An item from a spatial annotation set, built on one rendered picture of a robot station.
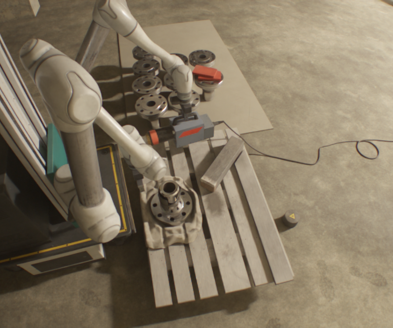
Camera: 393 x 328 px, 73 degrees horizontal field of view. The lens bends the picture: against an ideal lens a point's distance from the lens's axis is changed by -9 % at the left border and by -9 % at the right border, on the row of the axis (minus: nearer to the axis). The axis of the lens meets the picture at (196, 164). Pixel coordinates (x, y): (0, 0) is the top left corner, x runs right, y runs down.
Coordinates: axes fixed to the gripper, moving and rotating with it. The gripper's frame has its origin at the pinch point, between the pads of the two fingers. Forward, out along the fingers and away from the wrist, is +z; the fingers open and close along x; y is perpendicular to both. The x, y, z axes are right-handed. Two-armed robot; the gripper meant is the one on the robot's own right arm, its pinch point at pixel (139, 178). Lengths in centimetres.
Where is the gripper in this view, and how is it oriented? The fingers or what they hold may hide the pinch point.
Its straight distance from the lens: 158.6
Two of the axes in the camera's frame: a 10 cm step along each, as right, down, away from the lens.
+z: 0.0, 6.0, 8.0
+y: -9.5, 2.4, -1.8
